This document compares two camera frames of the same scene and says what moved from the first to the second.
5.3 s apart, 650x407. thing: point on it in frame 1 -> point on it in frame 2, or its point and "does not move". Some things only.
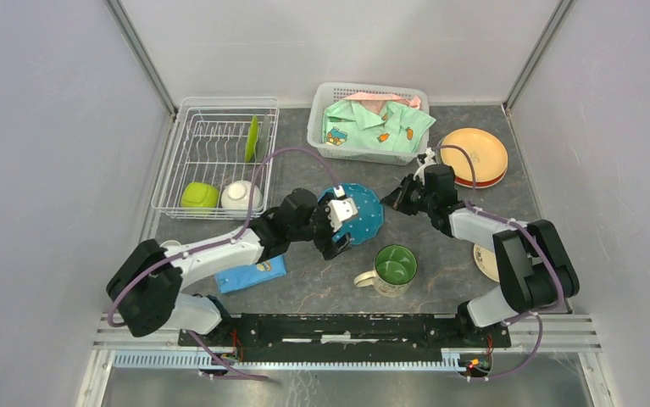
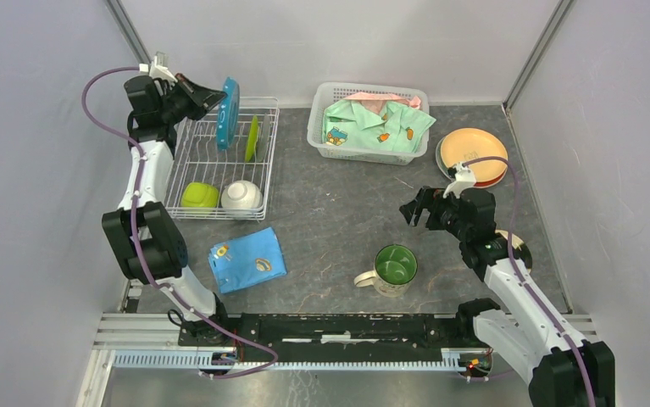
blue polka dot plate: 368,224 -> 228,115
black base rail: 291,338 does not move
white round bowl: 236,196 does not move
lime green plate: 252,141 does not move
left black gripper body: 323,231 -> 177,106
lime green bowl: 199,194 does not move
